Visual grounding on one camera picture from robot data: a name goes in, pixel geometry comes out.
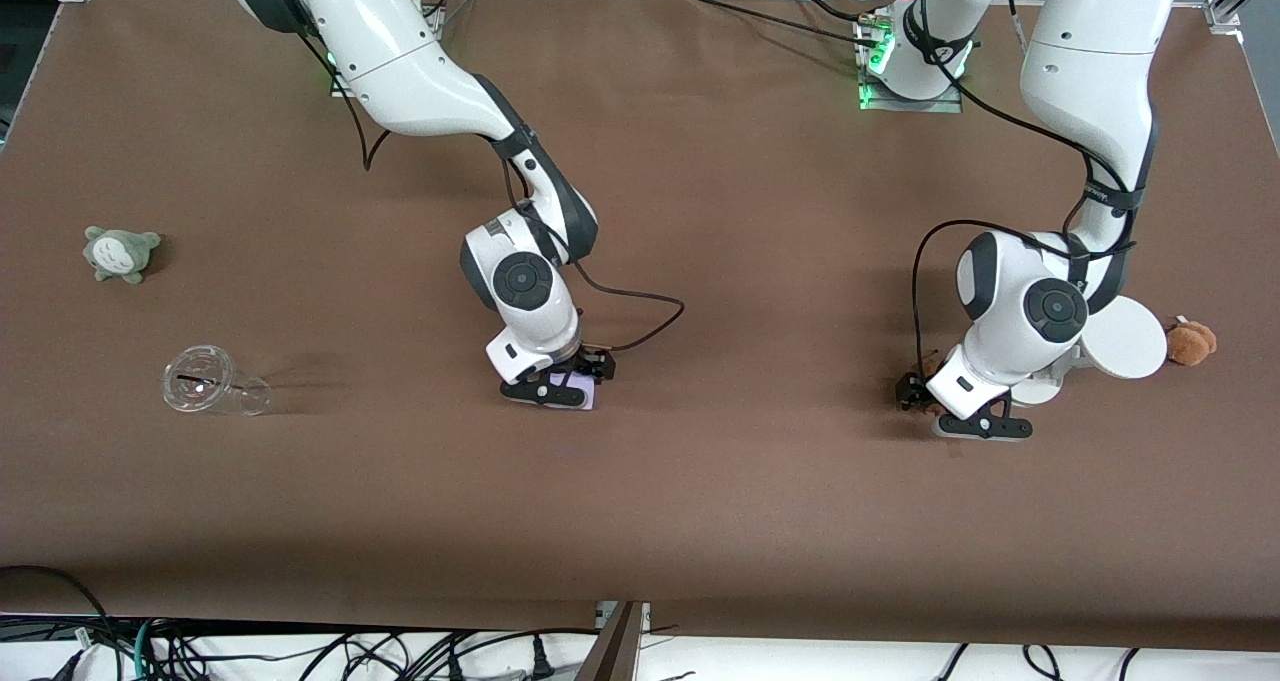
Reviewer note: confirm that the clear plastic lidded cup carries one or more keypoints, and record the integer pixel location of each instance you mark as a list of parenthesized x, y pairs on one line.
[(200, 381)]

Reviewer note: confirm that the grey totoro plush toy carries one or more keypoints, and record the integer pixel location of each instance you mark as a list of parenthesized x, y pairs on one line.
[(120, 256)]

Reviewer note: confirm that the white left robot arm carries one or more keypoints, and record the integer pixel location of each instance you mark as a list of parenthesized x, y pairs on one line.
[(1090, 61)]

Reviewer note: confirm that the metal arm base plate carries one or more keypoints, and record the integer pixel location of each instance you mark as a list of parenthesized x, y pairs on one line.
[(950, 103)]

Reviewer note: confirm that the brown plush toy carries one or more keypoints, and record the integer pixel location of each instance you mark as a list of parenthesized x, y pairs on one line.
[(1192, 344)]

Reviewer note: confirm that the dark camera mount post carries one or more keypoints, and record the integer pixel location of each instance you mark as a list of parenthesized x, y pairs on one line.
[(615, 651)]

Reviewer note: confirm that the white round-head desk lamp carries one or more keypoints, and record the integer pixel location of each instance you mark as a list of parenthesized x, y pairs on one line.
[(1130, 341)]

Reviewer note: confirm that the small brown lion statue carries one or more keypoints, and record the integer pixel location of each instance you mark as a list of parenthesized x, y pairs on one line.
[(930, 363)]

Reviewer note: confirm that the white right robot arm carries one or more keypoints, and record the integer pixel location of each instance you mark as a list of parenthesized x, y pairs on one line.
[(400, 51)]

